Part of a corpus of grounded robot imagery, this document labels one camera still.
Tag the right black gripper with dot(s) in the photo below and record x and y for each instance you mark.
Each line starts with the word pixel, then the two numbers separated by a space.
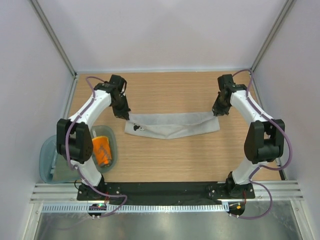
pixel 218 110

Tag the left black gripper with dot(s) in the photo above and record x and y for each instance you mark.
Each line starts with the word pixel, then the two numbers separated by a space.
pixel 124 113

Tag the orange grey patterned towel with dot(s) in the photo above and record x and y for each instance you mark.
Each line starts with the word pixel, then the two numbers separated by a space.
pixel 102 151

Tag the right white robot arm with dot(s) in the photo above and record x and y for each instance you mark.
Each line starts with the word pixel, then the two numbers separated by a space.
pixel 264 141

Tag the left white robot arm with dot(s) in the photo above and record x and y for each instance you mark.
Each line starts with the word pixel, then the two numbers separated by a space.
pixel 73 136

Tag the blue translucent plastic tray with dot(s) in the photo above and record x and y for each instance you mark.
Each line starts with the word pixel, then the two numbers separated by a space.
pixel 53 168

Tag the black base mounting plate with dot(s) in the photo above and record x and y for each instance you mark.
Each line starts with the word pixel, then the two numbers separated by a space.
pixel 168 193

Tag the right aluminium frame post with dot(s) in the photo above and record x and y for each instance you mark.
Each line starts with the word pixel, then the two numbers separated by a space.
pixel 279 21

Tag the aluminium frame post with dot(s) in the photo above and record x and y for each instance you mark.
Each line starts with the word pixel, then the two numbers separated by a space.
pixel 279 21
pixel 52 35

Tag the left aluminium frame post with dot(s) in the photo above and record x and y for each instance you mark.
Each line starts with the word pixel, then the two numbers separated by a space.
pixel 52 35

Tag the aluminium rail front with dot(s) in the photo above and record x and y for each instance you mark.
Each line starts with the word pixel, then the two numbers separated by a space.
pixel 66 192

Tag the white slotted cable duct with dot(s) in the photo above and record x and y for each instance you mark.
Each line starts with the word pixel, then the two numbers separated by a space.
pixel 98 208

